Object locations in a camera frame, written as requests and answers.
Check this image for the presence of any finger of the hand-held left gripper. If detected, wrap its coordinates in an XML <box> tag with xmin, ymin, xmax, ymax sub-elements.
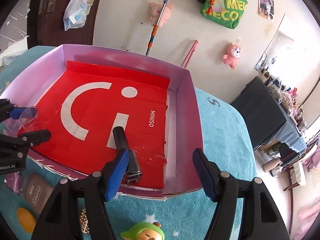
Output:
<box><xmin>0</xmin><ymin>129</ymin><xmax>52</xmax><ymax>156</ymax></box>
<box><xmin>0</xmin><ymin>99</ymin><xmax>27</xmax><ymax>123</ymax></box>

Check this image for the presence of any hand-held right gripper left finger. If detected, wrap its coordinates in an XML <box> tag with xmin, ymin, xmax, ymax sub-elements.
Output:
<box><xmin>30</xmin><ymin>148</ymin><xmax>130</xmax><ymax>240</ymax></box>

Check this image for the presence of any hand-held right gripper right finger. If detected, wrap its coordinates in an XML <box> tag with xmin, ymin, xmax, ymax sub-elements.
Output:
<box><xmin>192</xmin><ymin>148</ymin><xmax>292</xmax><ymax>240</ymax></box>

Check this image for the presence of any clear plastic cup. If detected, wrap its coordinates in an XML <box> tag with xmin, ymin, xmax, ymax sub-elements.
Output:
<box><xmin>19</xmin><ymin>106</ymin><xmax>49</xmax><ymax>132</ymax></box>

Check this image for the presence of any black rectangular tube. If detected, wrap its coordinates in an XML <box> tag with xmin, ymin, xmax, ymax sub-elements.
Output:
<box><xmin>112</xmin><ymin>127</ymin><xmax>143</xmax><ymax>184</ymax></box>

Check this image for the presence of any green toy figure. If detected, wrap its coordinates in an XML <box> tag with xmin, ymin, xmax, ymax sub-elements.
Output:
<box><xmin>120</xmin><ymin>222</ymin><xmax>165</xmax><ymax>240</ymax></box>

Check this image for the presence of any purple cardboard box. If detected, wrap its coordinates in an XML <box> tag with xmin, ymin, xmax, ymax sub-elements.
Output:
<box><xmin>0</xmin><ymin>44</ymin><xmax>203</xmax><ymax>202</ymax></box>

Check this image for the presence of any brown eyeshadow case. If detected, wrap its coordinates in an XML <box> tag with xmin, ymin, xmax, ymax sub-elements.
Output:
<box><xmin>23</xmin><ymin>173</ymin><xmax>54</xmax><ymax>213</ymax></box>

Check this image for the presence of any teal printed blanket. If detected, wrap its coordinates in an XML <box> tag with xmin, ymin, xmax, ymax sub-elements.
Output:
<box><xmin>0</xmin><ymin>45</ymin><xmax>258</xmax><ymax>240</ymax></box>

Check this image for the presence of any silver studded cylinder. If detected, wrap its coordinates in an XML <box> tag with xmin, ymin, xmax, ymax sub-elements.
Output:
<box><xmin>79</xmin><ymin>206</ymin><xmax>92</xmax><ymax>235</ymax></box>

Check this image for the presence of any orange candle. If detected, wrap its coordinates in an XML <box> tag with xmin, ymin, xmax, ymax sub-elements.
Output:
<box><xmin>16</xmin><ymin>207</ymin><xmax>38</xmax><ymax>234</ymax></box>

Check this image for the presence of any red paper bag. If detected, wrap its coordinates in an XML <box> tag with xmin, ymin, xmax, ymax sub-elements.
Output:
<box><xmin>19</xmin><ymin>60</ymin><xmax>171</xmax><ymax>189</ymax></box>

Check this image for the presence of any beige thermos bottle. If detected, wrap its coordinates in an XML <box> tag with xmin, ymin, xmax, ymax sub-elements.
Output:
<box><xmin>262</xmin><ymin>159</ymin><xmax>283</xmax><ymax>173</ymax></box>

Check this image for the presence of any star printed curtain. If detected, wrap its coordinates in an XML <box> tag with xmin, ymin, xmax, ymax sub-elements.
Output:
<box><xmin>0</xmin><ymin>4</ymin><xmax>28</xmax><ymax>64</ymax></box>

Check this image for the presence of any table with dark cloth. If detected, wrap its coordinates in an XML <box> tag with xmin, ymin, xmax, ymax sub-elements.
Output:
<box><xmin>230</xmin><ymin>76</ymin><xmax>308</xmax><ymax>153</ymax></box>

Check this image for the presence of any dark wooden door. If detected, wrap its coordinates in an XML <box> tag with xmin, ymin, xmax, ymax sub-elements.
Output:
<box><xmin>26</xmin><ymin>0</ymin><xmax>103</xmax><ymax>49</ymax></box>

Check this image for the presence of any pile of table clutter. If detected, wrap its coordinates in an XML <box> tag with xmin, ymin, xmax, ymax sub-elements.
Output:
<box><xmin>260</xmin><ymin>70</ymin><xmax>320</xmax><ymax>140</ymax></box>

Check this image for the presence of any clear plastic bag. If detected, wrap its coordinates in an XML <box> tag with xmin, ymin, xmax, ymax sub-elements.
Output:
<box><xmin>63</xmin><ymin>0</ymin><xmax>88</xmax><ymax>31</ymax></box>

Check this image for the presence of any pink hanger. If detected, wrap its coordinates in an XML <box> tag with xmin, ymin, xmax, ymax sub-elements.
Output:
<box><xmin>180</xmin><ymin>40</ymin><xmax>199</xmax><ymax>68</ymax></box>

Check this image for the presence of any pink animal plush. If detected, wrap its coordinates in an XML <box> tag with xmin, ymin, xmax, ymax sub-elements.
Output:
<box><xmin>223</xmin><ymin>42</ymin><xmax>243</xmax><ymax>69</ymax></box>

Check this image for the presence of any green tote bag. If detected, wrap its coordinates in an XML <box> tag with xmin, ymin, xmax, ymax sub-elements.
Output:
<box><xmin>200</xmin><ymin>0</ymin><xmax>248</xmax><ymax>30</ymax></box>

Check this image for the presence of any mop pole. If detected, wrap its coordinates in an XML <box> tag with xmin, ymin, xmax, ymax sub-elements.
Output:
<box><xmin>146</xmin><ymin>0</ymin><xmax>172</xmax><ymax>56</ymax></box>

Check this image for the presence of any pink pig plush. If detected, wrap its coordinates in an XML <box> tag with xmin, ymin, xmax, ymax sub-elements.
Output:
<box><xmin>149</xmin><ymin>2</ymin><xmax>173</xmax><ymax>28</ymax></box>

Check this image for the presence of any red knot charm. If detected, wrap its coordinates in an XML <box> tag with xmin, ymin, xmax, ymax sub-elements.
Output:
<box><xmin>206</xmin><ymin>0</ymin><xmax>217</xmax><ymax>14</ymax></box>

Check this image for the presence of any wall mirror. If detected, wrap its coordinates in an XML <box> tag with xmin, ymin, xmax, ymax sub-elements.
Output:
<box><xmin>254</xmin><ymin>14</ymin><xmax>296</xmax><ymax>80</ymax></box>

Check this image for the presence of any wall photo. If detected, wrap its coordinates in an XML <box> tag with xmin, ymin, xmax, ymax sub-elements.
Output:
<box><xmin>258</xmin><ymin>0</ymin><xmax>275</xmax><ymax>21</ymax></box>

